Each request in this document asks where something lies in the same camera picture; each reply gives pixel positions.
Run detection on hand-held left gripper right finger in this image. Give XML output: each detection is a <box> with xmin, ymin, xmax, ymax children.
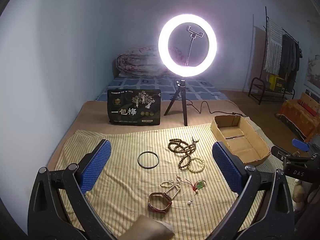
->
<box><xmin>212</xmin><ymin>141</ymin><xmax>295</xmax><ymax>240</ymax></box>

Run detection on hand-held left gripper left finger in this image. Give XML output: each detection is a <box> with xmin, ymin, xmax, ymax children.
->
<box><xmin>27</xmin><ymin>139</ymin><xmax>112</xmax><ymax>240</ymax></box>

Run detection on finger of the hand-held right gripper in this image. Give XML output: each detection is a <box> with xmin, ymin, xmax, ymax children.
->
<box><xmin>270</xmin><ymin>146</ymin><xmax>293</xmax><ymax>165</ymax></box>
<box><xmin>291</xmin><ymin>138</ymin><xmax>320</xmax><ymax>153</ymax></box>

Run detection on pale green bead bracelet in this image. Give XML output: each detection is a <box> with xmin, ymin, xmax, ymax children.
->
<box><xmin>188</xmin><ymin>157</ymin><xmax>206</xmax><ymax>173</ymax></box>

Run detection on cardboard box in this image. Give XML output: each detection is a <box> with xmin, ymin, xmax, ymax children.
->
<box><xmin>210</xmin><ymin>115</ymin><xmax>271</xmax><ymax>166</ymax></box>

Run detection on red cord jade pendant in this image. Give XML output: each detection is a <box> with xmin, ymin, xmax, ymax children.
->
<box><xmin>176</xmin><ymin>176</ymin><xmax>207</xmax><ymax>194</ymax></box>

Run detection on black bangle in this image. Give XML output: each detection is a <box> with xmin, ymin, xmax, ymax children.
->
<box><xmin>137</xmin><ymin>151</ymin><xmax>160</xmax><ymax>169</ymax></box>

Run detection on brown bead necklace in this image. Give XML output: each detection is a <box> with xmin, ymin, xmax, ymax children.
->
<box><xmin>167</xmin><ymin>136</ymin><xmax>201</xmax><ymax>171</ymax></box>

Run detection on white bead necklace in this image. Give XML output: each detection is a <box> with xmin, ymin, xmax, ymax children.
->
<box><xmin>160</xmin><ymin>176</ymin><xmax>183</xmax><ymax>201</ymax></box>

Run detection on person's right hand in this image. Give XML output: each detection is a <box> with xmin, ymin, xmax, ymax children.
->
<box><xmin>293</xmin><ymin>182</ymin><xmax>309</xmax><ymax>212</ymax></box>

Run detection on orange cloth covered seat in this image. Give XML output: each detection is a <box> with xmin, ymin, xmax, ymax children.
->
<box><xmin>276</xmin><ymin>99</ymin><xmax>320</xmax><ymax>141</ymax></box>

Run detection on wooden board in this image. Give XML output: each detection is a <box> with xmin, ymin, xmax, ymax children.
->
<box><xmin>299</xmin><ymin>92</ymin><xmax>320</xmax><ymax>117</ymax></box>

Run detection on yellow striped cloth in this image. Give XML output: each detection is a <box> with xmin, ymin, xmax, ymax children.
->
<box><xmin>54</xmin><ymin>125</ymin><xmax>296</xmax><ymax>240</ymax></box>

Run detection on tan bed cover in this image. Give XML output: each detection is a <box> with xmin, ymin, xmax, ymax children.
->
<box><xmin>47</xmin><ymin>100</ymin><xmax>253</xmax><ymax>170</ymax></box>

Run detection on yellow box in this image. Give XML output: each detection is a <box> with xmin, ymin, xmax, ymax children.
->
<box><xmin>268</xmin><ymin>74</ymin><xmax>286</xmax><ymax>91</ymax></box>

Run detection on black snack bag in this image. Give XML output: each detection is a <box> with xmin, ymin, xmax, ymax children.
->
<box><xmin>107</xmin><ymin>89</ymin><xmax>162</xmax><ymax>126</ymax></box>

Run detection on black metal shoe rack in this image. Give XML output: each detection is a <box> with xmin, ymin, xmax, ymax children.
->
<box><xmin>248</xmin><ymin>77</ymin><xmax>296</xmax><ymax>105</ymax></box>

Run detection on black tripod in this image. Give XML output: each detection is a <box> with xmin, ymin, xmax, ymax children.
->
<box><xmin>164</xmin><ymin>78</ymin><xmax>188</xmax><ymax>126</ymax></box>

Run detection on dark hanging clothes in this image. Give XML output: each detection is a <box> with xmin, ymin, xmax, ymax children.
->
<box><xmin>278</xmin><ymin>34</ymin><xmax>301</xmax><ymax>91</ymax></box>

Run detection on blue patterned bedsheet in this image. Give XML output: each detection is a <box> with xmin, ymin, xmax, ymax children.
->
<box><xmin>94</xmin><ymin>76</ymin><xmax>227</xmax><ymax>102</ymax></box>

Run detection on white striped garment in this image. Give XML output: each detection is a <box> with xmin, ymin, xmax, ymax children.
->
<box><xmin>264</xmin><ymin>20</ymin><xmax>283</xmax><ymax>73</ymax></box>

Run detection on folded floral quilt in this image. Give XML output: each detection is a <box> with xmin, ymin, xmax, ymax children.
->
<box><xmin>115</xmin><ymin>45</ymin><xmax>184</xmax><ymax>78</ymax></box>

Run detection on black clothes rack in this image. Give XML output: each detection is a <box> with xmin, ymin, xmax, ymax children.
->
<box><xmin>260</xmin><ymin>6</ymin><xmax>300</xmax><ymax>90</ymax></box>

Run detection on phone holder clamp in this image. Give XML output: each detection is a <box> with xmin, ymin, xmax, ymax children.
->
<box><xmin>186</xmin><ymin>26</ymin><xmax>206</xmax><ymax>67</ymax></box>

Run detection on black power cable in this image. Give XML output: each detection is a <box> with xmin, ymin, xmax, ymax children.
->
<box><xmin>186</xmin><ymin>101</ymin><xmax>250</xmax><ymax>118</ymax></box>

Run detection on wall poster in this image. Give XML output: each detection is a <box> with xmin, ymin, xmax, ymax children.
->
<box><xmin>303</xmin><ymin>54</ymin><xmax>320</xmax><ymax>91</ymax></box>

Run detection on white ring light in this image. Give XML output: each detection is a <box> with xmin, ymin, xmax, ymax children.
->
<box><xmin>157</xmin><ymin>14</ymin><xmax>224</xmax><ymax>77</ymax></box>

